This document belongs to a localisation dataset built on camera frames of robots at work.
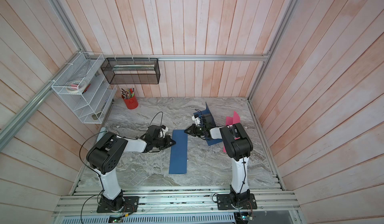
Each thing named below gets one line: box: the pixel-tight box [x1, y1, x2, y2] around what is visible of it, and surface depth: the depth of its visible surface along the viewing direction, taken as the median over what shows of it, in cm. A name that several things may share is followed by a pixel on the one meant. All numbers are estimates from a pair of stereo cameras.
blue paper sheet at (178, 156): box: [168, 129, 188, 174], surface depth 93 cm
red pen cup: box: [119, 85, 139, 110], surface depth 112 cm
